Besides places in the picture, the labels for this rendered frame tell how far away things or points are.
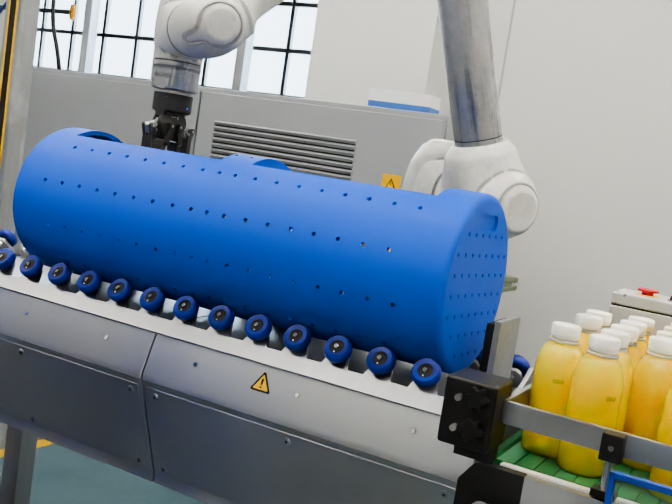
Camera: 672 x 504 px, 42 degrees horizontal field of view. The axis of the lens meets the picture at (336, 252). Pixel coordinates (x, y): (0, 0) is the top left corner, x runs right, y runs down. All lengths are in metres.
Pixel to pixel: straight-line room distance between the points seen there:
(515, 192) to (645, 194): 2.35
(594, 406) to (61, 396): 1.00
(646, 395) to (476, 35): 0.84
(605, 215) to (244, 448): 2.91
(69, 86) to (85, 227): 2.54
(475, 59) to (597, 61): 2.44
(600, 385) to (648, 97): 3.05
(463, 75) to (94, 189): 0.75
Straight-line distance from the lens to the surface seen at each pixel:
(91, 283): 1.66
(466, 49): 1.81
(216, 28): 1.55
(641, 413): 1.28
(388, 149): 3.13
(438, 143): 2.03
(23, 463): 2.11
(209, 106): 3.59
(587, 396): 1.18
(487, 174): 1.81
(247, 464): 1.51
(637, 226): 4.12
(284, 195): 1.41
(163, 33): 1.71
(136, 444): 1.66
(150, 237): 1.53
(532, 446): 1.25
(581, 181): 4.19
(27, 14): 2.48
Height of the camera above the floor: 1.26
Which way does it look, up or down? 6 degrees down
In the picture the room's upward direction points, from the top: 9 degrees clockwise
